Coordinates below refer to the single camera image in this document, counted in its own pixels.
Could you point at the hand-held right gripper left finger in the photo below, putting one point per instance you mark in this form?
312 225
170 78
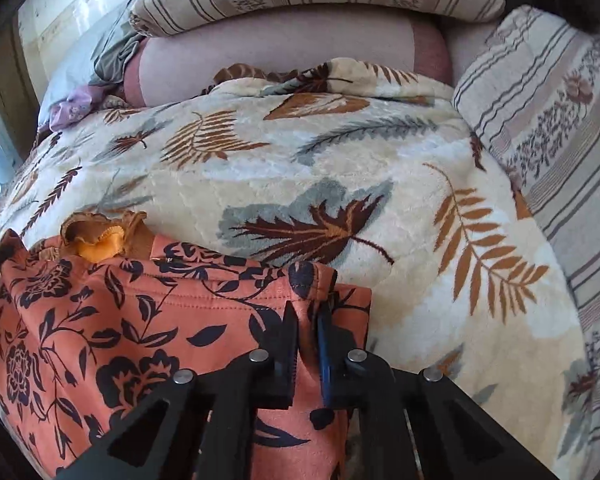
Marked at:
287 347

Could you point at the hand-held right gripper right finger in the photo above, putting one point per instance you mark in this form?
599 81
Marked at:
323 347

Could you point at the orange floral shirt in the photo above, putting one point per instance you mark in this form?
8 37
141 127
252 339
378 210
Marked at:
130 320

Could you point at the purple cloth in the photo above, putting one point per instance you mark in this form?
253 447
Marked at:
75 107

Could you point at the leaf print blanket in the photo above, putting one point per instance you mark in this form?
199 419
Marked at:
330 170

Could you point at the light blue pillow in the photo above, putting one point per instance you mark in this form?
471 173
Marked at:
70 85

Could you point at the grey satin cloth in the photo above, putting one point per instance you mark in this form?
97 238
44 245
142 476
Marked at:
115 55

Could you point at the large striped floral cushion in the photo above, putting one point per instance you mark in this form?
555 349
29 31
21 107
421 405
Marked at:
555 135

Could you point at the wooden window frame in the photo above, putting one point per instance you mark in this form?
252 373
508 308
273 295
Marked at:
17 110

